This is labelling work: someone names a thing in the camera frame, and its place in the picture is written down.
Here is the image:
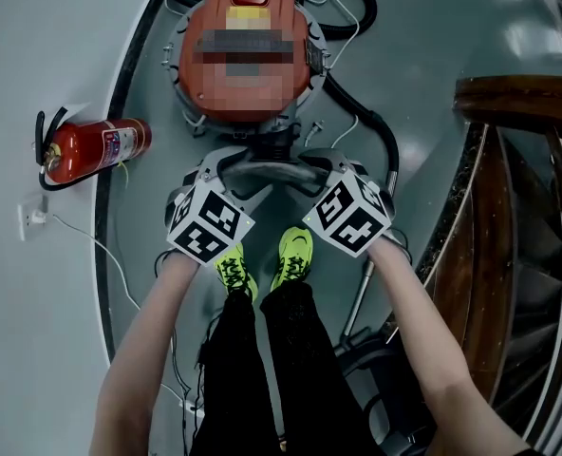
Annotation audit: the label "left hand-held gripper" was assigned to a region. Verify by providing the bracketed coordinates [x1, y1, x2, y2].
[164, 147, 273, 265]

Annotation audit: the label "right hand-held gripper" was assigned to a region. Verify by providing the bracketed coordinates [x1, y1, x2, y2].
[298, 146, 398, 259]

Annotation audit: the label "person's right forearm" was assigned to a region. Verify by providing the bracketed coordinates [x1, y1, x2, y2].
[365, 236, 533, 456]

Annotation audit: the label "person's left forearm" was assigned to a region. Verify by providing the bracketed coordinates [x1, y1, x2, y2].
[88, 248, 202, 456]

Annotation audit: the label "person's right neon yellow shoe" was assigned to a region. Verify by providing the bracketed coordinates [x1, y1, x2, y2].
[269, 226, 315, 295]

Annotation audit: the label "person's neon yellow shoe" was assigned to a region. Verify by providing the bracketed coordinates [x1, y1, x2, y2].
[269, 226, 315, 295]
[213, 243, 260, 304]

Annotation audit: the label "person's left neon yellow shoe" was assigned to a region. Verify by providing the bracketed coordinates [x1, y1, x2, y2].
[213, 243, 260, 304]

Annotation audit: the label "red canister vacuum cleaner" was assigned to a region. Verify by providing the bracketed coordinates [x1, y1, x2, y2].
[160, 0, 333, 138]

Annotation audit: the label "metal vacuum wand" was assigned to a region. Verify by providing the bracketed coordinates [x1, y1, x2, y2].
[341, 257, 376, 347]

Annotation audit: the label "red fire extinguisher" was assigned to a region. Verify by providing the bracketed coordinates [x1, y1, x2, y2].
[33, 105, 154, 193]

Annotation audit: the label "person's black trousers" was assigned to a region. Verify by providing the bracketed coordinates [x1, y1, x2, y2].
[189, 280, 383, 456]

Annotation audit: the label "wooden stair railing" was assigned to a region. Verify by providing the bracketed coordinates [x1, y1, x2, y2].
[453, 76, 562, 446]

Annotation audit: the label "black vacuum floor brush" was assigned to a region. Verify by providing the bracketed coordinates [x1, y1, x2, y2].
[331, 320, 437, 456]

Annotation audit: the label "black vacuum hose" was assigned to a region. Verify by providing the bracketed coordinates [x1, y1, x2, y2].
[168, 0, 402, 195]

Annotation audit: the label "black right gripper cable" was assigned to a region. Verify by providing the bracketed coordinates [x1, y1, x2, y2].
[392, 227, 414, 266]

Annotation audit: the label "thin white cable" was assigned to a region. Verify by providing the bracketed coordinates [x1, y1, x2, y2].
[51, 213, 190, 401]

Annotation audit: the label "white wall socket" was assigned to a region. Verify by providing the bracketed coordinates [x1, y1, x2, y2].
[16, 194, 50, 243]

